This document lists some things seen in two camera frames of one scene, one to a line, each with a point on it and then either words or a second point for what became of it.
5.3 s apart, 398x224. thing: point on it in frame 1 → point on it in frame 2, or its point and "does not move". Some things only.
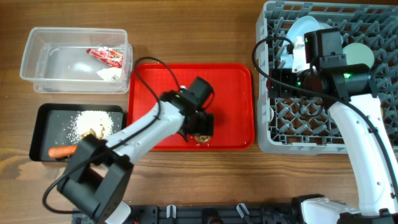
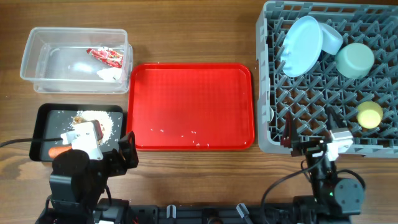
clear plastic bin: x=78 y=60 does not move
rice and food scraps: x=98 y=123 does not move
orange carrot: x=62 y=152 does not move
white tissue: x=112 y=73 does not move
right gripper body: x=285 y=74 → x=304 y=149
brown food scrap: x=202 y=138 → x=78 y=119
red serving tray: x=232 y=106 does not move
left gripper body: x=202 y=127 → x=111 y=165
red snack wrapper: x=112 y=58 does not move
